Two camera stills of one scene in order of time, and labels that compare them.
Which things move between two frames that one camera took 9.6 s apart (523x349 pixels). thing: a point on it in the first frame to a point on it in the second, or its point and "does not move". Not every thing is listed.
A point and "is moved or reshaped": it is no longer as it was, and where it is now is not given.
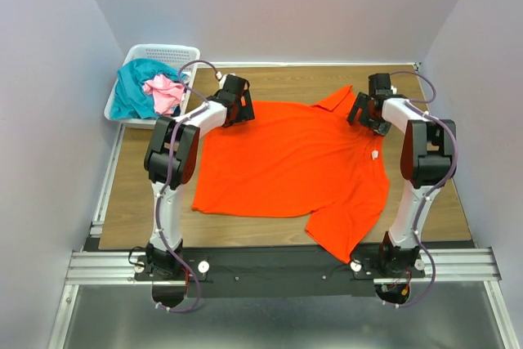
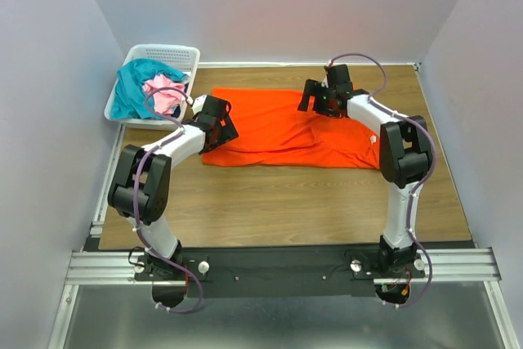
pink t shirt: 166,93 does not move
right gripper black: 379,127 to 310,89
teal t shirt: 130,100 does not move
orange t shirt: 298,160 is moved or reshaped
